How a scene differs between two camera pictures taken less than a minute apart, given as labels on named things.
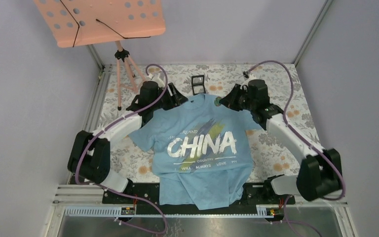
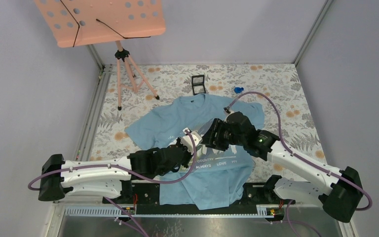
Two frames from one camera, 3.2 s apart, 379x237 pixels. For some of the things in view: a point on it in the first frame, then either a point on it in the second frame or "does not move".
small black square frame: x=198 y=84 does not move
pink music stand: x=78 y=23 does not move
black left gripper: x=176 y=99 -> x=189 y=155
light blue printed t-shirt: x=202 y=151 does not move
